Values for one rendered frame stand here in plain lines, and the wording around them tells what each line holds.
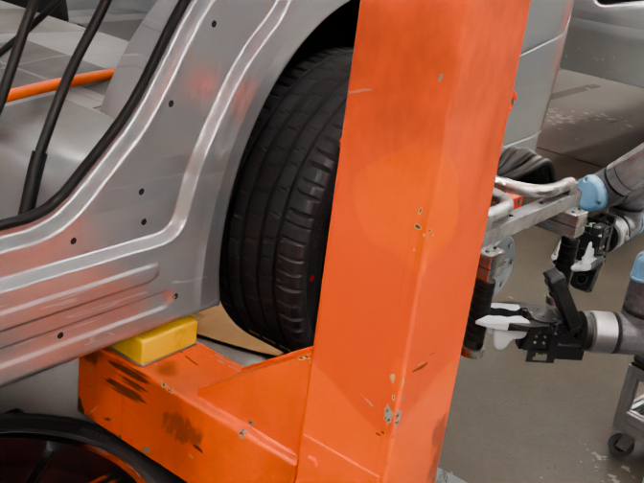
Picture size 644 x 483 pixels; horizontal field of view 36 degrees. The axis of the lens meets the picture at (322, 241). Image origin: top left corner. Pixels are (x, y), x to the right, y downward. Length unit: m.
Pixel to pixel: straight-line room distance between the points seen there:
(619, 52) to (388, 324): 3.11
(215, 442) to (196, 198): 0.41
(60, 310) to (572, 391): 2.15
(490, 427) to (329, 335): 1.70
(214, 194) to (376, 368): 0.50
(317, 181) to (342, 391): 0.47
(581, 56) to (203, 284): 2.87
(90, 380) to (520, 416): 1.65
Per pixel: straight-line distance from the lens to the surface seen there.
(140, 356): 1.76
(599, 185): 2.12
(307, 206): 1.76
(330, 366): 1.43
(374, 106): 1.29
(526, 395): 3.29
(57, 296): 1.56
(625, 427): 3.04
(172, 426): 1.73
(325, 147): 1.78
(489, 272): 1.71
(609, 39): 4.33
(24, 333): 1.55
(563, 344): 1.83
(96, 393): 1.87
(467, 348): 1.78
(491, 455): 2.94
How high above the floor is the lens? 1.56
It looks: 22 degrees down
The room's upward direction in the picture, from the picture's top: 8 degrees clockwise
